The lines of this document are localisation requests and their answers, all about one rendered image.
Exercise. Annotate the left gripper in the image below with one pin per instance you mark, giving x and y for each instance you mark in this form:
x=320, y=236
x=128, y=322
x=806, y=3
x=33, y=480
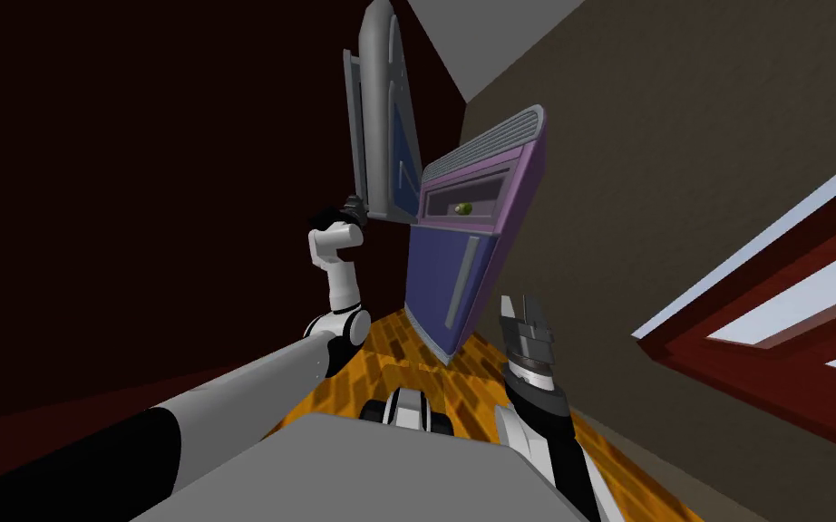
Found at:
x=345, y=212

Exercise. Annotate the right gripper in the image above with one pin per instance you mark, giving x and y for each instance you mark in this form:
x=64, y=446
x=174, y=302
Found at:
x=531, y=342

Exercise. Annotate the grey fridge door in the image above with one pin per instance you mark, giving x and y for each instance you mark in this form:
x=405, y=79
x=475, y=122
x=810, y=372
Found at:
x=403, y=145

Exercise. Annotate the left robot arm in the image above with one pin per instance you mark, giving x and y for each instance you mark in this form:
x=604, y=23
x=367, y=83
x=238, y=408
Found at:
x=244, y=391

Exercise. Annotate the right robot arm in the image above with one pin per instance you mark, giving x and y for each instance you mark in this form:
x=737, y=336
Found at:
x=545, y=428

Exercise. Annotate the blue fridge door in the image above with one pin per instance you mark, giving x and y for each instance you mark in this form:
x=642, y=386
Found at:
x=432, y=283

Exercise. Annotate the green item in fridge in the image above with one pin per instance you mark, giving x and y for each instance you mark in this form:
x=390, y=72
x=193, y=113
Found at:
x=464, y=209

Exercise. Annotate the purple fridge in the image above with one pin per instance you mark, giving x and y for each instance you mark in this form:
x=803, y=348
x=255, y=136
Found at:
x=516, y=181

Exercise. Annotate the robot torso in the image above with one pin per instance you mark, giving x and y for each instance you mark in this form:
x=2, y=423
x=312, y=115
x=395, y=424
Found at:
x=360, y=471

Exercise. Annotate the red framed window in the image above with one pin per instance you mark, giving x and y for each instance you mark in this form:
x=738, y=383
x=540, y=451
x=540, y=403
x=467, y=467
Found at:
x=788, y=319

